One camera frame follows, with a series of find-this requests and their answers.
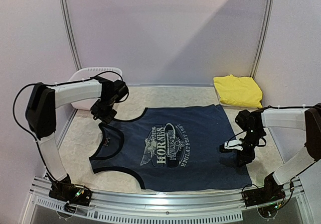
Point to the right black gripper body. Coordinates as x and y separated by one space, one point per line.
244 155

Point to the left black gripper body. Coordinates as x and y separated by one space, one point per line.
103 111

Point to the navy blue tank top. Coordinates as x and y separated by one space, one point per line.
172 149

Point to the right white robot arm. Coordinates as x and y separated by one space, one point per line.
295 130

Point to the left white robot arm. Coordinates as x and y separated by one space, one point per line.
46 98

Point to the white plastic laundry basket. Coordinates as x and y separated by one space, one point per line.
86 89

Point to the folded yellow shirt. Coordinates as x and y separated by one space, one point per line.
238 91

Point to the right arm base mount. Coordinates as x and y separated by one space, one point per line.
270 192

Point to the aluminium front rail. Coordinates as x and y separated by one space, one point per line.
206 207

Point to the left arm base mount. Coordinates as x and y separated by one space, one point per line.
71 193

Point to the right aluminium frame post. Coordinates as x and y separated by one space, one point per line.
262 37

